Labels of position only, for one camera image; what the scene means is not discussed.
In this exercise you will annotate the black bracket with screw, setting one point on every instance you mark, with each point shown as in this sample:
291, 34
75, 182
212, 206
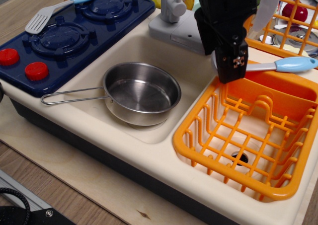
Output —
10, 215

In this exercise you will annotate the grey toy faucet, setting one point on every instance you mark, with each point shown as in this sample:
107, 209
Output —
177, 25

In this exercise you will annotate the cream toy kitchen sink unit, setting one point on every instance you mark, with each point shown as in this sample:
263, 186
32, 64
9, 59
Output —
159, 145

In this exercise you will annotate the grey spoon blue handle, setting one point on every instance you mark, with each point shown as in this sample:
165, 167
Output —
285, 65

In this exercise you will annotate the orange wire rack background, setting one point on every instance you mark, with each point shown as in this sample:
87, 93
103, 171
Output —
287, 28

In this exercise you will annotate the red stove knob left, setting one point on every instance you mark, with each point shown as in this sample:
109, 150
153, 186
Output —
8, 57

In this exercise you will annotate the red stove knob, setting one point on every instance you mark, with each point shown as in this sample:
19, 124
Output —
8, 57
36, 71

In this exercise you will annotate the grey toy knife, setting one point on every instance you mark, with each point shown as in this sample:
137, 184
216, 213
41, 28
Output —
264, 14

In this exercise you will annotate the dark blue toy stove top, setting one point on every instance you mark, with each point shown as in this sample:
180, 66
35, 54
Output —
74, 37

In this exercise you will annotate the light plywood board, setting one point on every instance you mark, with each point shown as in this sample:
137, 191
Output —
62, 165

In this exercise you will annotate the steel pot lid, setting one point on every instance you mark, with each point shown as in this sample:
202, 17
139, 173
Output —
297, 37

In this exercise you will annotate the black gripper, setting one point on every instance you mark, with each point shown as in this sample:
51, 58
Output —
221, 28

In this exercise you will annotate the orange dish rack basket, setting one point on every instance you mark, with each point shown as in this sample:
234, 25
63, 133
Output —
254, 134

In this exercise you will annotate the stainless steel pan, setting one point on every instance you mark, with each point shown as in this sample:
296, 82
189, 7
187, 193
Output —
139, 94

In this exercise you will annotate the grey spatula blue handle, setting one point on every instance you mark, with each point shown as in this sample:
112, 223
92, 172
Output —
41, 18

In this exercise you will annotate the red toy apple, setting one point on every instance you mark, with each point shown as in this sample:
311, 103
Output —
300, 14

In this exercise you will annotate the red stove knob right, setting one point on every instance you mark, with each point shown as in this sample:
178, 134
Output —
36, 71

